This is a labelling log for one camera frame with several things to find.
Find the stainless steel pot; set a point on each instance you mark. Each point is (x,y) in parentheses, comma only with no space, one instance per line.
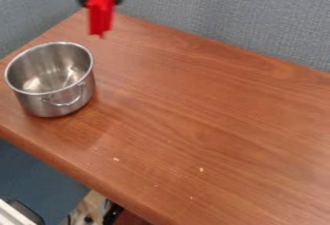
(50,78)

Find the red star-shaped block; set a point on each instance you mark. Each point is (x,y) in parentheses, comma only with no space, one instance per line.
(101,10)

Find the white striped object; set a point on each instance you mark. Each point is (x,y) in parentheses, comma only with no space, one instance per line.
(10,216)

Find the clutter under table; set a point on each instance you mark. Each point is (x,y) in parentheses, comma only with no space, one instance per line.
(92,208)

